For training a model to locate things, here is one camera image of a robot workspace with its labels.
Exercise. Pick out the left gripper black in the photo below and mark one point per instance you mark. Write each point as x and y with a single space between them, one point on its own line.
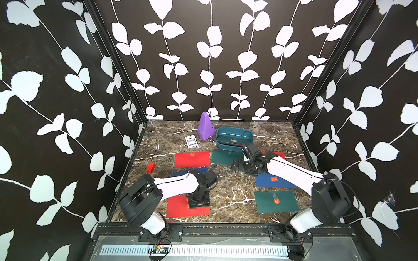
207 203

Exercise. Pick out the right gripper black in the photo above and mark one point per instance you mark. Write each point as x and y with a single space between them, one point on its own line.
240 166

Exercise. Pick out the red envelope with gold sticker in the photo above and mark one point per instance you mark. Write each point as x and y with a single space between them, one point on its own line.
225 143

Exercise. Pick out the red envelope two gold seals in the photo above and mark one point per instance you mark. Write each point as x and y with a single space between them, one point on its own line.
178 208

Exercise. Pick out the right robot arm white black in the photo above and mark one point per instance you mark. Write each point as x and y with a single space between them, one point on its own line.
329 199

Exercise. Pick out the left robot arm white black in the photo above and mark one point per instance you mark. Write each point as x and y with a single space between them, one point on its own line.
139 202

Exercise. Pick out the teal plastic storage box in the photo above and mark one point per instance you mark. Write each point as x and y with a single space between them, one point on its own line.
231 134

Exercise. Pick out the blue envelope left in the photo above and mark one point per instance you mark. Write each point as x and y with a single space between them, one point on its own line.
200 170

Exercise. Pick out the blue envelope right red seal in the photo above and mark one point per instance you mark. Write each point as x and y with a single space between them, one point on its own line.
264 180

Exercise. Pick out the red envelope back left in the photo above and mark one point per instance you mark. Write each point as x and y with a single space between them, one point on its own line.
192 159

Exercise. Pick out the green envelope back middle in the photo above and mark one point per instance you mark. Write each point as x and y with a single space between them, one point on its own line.
225 157

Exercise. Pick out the green envelope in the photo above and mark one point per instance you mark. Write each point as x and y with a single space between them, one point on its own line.
225 157
276 202

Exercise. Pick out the red envelope back right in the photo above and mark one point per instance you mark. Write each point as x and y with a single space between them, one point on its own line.
278 154

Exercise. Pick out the small white card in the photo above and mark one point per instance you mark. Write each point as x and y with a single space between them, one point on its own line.
191 142

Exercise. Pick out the green envelope front right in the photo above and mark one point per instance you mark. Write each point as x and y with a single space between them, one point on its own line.
276 202

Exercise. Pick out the purple pyramid metronome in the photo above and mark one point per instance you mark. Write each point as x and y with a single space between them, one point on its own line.
205 128

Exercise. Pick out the small red block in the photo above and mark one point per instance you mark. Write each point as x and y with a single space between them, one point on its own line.
150 168

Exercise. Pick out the small green circuit board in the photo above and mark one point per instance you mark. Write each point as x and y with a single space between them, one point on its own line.
156 250

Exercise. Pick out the black aluminium front rail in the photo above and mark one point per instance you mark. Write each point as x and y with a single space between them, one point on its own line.
177 232

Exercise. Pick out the white perforated cable tray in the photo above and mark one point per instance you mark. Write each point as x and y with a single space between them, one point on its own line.
227 251

